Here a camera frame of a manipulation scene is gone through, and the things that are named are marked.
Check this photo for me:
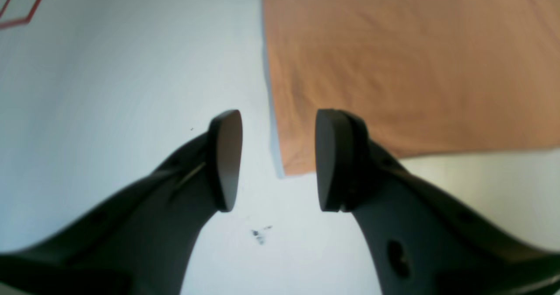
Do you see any peach orange T-shirt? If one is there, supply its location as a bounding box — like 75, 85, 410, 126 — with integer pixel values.
262, 0, 560, 176

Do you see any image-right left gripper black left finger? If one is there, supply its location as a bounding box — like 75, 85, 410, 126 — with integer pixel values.
0, 110, 243, 295

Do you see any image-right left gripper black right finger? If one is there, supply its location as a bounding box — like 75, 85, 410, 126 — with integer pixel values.
315, 109, 560, 295

